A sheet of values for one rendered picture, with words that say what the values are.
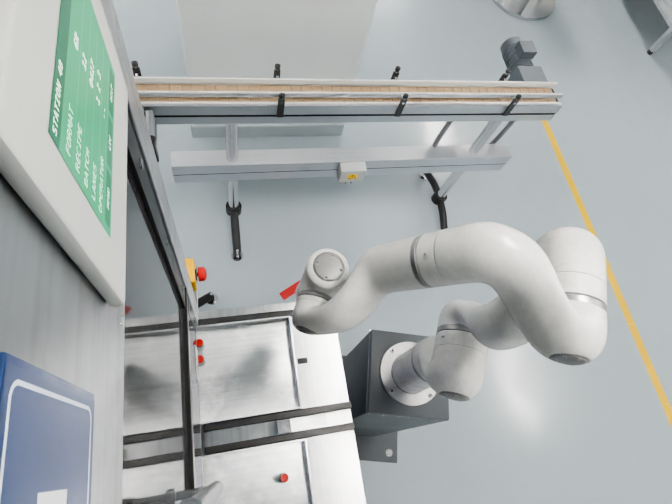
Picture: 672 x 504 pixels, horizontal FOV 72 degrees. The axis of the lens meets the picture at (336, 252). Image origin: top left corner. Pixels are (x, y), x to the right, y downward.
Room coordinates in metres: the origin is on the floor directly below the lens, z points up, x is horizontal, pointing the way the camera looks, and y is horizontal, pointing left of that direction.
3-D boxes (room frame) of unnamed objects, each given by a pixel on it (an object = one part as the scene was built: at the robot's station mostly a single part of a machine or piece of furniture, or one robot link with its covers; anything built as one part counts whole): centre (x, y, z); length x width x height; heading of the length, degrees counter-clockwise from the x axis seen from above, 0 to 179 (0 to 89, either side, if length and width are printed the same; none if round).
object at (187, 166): (1.34, 0.10, 0.49); 1.60 x 0.08 x 0.12; 121
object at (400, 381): (0.41, -0.36, 0.95); 0.19 x 0.19 x 0.18
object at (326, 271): (0.36, 0.00, 1.36); 0.09 x 0.08 x 0.13; 7
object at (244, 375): (0.21, 0.12, 0.90); 0.34 x 0.26 x 0.04; 121
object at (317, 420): (0.15, -0.10, 0.91); 0.14 x 0.03 x 0.06; 122
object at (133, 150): (0.25, 0.26, 1.40); 0.05 x 0.01 x 0.80; 31
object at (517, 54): (1.90, -0.42, 0.90); 0.28 x 0.12 x 0.14; 31
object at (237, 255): (1.06, 0.57, 0.07); 0.50 x 0.08 x 0.14; 31
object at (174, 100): (1.26, 0.23, 0.92); 1.90 x 0.15 x 0.16; 121
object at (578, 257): (0.44, -0.35, 1.41); 0.16 x 0.12 x 0.50; 7
